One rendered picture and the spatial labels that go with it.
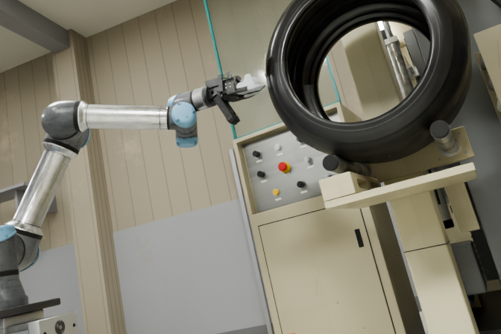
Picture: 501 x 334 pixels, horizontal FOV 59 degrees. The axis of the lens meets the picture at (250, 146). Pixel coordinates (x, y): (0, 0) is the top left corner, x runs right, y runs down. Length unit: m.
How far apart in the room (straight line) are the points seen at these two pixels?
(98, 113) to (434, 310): 1.18
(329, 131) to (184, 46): 3.92
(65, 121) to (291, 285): 1.15
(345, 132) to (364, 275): 0.86
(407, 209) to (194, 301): 3.32
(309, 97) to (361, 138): 0.40
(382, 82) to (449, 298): 0.71
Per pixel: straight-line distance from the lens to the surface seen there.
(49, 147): 1.56
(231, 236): 4.37
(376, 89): 1.58
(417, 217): 1.51
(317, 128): 1.21
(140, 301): 4.85
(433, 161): 1.49
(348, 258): 1.91
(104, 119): 1.41
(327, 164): 1.19
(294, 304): 2.01
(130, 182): 4.93
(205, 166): 4.53
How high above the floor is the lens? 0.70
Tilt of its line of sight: 14 degrees up
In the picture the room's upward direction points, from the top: 13 degrees counter-clockwise
